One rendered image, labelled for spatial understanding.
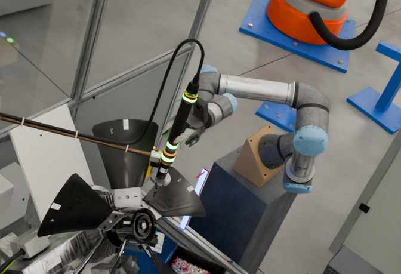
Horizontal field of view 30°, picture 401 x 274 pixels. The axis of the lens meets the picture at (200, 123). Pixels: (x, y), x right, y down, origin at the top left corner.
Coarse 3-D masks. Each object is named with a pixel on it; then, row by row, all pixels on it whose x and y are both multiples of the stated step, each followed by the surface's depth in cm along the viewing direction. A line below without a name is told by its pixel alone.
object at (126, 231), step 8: (120, 208) 252; (128, 208) 248; (136, 208) 246; (144, 208) 246; (128, 216) 244; (136, 216) 243; (144, 216) 246; (152, 216) 249; (120, 224) 244; (128, 224) 242; (136, 224) 243; (152, 224) 249; (104, 232) 247; (112, 232) 249; (120, 232) 245; (128, 232) 242; (136, 232) 244; (144, 232) 246; (152, 232) 249; (112, 240) 249; (120, 240) 251; (128, 240) 245; (136, 240) 242; (144, 240) 245
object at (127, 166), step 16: (96, 128) 246; (128, 128) 249; (144, 128) 251; (144, 144) 251; (112, 160) 248; (128, 160) 249; (144, 160) 250; (112, 176) 249; (128, 176) 249; (144, 176) 250
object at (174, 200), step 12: (156, 192) 265; (168, 192) 268; (180, 192) 270; (192, 192) 275; (156, 204) 260; (168, 204) 263; (180, 204) 266; (192, 204) 270; (168, 216) 258; (180, 216) 262; (204, 216) 272
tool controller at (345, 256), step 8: (344, 248) 262; (336, 256) 259; (344, 256) 259; (352, 256) 260; (328, 264) 257; (336, 264) 257; (344, 264) 257; (352, 264) 258; (360, 264) 258; (368, 264) 259; (328, 272) 258; (336, 272) 256; (344, 272) 255; (352, 272) 256; (360, 272) 256; (368, 272) 257; (376, 272) 257
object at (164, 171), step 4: (196, 76) 221; (192, 80) 224; (196, 80) 222; (188, 84) 224; (192, 84) 222; (196, 84) 223; (188, 88) 224; (192, 88) 223; (196, 88) 223; (188, 92) 224; (192, 92) 223; (196, 92) 224; (160, 164) 243; (164, 164) 241; (160, 168) 243; (164, 168) 242; (168, 168) 243; (160, 172) 244; (164, 172) 243; (156, 176) 246; (160, 176) 245; (164, 176) 245
